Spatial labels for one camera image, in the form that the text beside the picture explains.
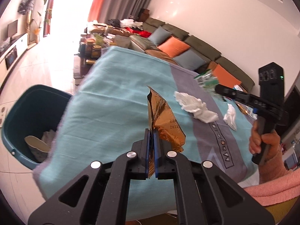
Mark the brown box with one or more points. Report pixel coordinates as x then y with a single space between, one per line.
144 14

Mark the teal cushion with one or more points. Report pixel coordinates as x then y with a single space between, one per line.
160 35
189 59

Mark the large crumpled white tissue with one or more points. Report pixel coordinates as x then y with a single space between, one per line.
196 107

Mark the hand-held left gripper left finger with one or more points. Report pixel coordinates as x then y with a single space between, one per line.
147 152

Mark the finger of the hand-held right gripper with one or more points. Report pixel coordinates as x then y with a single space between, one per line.
234 95

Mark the yellow-green cloth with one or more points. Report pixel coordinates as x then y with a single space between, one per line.
283 211

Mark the orange cushion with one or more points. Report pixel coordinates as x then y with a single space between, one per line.
174 46
226 76

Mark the tall green house plant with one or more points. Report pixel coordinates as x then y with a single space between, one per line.
45 11

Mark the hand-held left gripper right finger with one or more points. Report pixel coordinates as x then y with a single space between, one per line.
156 154

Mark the small gold clear wrapper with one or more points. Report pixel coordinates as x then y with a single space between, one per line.
243 110

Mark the olive green sofa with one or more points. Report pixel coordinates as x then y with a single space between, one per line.
204 44

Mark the teal and grey printed blanket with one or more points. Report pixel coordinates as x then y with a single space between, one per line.
112 98

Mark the large gold foil wrapper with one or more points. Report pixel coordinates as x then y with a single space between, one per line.
164 121

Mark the person's right forearm pink sleeve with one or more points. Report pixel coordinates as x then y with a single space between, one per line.
276 178

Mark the red cloth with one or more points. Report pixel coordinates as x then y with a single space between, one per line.
138 32

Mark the white cloth pile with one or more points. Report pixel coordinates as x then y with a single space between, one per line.
130 23

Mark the black bag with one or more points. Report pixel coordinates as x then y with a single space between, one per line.
114 22

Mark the cluttered side table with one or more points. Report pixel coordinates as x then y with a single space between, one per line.
112 34

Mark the green clear snack wrapper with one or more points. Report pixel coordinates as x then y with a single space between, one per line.
206 79

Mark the teal plastic trash bin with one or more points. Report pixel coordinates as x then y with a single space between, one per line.
16 121

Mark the person's right hand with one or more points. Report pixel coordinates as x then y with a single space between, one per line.
273 140

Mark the grey curtain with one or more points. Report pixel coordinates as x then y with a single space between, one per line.
126 0

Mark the small crumpled white tissue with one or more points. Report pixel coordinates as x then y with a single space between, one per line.
230 118

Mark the black wall fan decoration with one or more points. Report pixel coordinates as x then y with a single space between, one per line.
26 4

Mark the white television cabinet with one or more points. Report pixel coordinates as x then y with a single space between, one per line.
14 51

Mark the orange curtain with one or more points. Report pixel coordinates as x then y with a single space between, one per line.
97 2

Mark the dark glass jar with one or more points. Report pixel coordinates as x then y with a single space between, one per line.
96 52
89 48
82 48

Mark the dark coffee table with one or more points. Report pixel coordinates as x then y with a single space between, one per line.
80 68

